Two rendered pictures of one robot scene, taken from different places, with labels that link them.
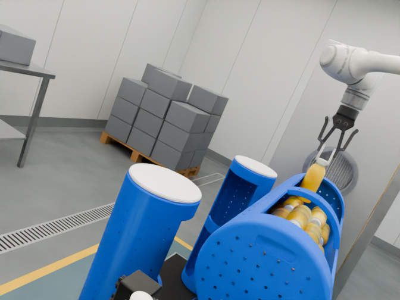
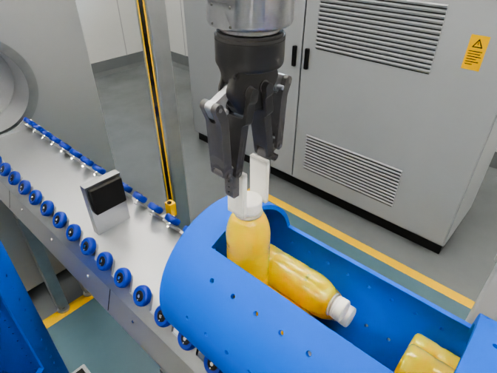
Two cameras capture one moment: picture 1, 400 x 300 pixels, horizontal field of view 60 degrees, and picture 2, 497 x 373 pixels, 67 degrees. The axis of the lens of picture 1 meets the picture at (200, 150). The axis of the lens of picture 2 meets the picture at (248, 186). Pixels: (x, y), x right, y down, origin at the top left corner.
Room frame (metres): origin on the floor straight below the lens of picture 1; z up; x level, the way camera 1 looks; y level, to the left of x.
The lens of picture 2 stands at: (1.22, -0.07, 1.62)
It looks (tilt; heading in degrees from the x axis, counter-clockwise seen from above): 35 degrees down; 291
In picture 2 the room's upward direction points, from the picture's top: straight up
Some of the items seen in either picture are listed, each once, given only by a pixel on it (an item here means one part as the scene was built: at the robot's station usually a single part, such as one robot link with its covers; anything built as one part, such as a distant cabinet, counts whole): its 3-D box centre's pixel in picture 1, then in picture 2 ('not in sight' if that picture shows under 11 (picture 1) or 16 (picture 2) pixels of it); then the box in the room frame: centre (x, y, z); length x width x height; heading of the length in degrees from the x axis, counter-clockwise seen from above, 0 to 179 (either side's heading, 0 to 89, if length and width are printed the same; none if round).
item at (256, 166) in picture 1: (256, 166); not in sight; (2.08, -0.35, 1.03); 0.28 x 0.28 x 0.01
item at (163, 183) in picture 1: (165, 182); not in sight; (1.19, 0.07, 1.03); 0.28 x 0.28 x 0.01
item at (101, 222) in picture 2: not in sight; (108, 203); (1.86, -0.68, 1.00); 0.10 x 0.04 x 0.15; 69
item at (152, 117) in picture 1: (165, 119); not in sight; (4.67, 0.60, 0.59); 1.20 x 0.80 x 1.19; 69
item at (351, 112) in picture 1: (344, 118); (249, 71); (1.37, -0.46, 1.49); 0.08 x 0.07 x 0.09; 69
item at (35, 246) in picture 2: not in sight; (44, 266); (2.54, -0.86, 0.31); 0.06 x 0.06 x 0.63; 69
